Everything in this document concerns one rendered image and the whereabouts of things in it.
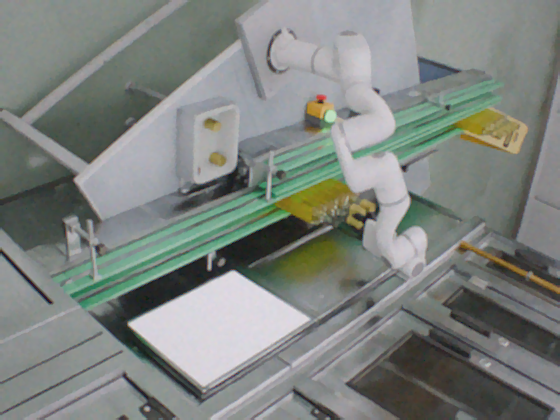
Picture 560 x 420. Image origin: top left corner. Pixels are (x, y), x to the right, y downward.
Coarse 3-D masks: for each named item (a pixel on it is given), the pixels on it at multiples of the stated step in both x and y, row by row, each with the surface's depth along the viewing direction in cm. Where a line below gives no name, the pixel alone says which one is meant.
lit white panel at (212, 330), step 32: (224, 288) 184; (256, 288) 185; (160, 320) 169; (192, 320) 170; (224, 320) 171; (256, 320) 172; (288, 320) 174; (192, 352) 159; (224, 352) 160; (256, 352) 161
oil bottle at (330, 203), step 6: (300, 192) 208; (306, 192) 208; (312, 192) 208; (318, 192) 208; (312, 198) 205; (318, 198) 205; (324, 198) 205; (330, 198) 205; (324, 204) 202; (330, 204) 202; (336, 204) 204; (330, 210) 202
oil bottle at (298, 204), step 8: (280, 200) 207; (288, 200) 205; (296, 200) 203; (304, 200) 203; (312, 200) 203; (288, 208) 206; (296, 208) 203; (304, 208) 201; (312, 208) 199; (320, 208) 199; (304, 216) 202; (312, 216) 199; (320, 216) 199
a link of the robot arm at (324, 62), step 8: (320, 48) 190; (328, 48) 190; (312, 56) 190; (320, 56) 188; (328, 56) 188; (336, 56) 183; (312, 64) 190; (320, 64) 188; (328, 64) 187; (336, 64) 184; (320, 72) 190; (328, 72) 188; (336, 72) 186; (336, 80) 187
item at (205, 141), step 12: (228, 108) 185; (204, 120) 190; (216, 120) 194; (228, 120) 192; (204, 132) 192; (216, 132) 196; (228, 132) 194; (204, 144) 194; (216, 144) 198; (228, 144) 196; (204, 156) 196; (228, 156) 198; (204, 168) 195; (216, 168) 196; (228, 168) 197; (204, 180) 190
